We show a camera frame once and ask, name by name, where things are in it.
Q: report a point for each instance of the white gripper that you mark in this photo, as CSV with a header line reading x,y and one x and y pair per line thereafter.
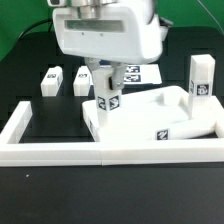
x,y
126,34

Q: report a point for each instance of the white desk tabletop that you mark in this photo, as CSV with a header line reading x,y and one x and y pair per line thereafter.
x,y
168,113

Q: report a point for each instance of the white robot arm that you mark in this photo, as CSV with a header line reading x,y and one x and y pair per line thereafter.
x,y
91,10

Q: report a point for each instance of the white marker sheet with tags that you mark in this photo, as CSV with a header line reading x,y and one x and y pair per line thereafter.
x,y
142,74

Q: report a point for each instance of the white U-shaped obstacle frame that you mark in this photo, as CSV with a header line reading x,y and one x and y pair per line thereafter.
x,y
90,153

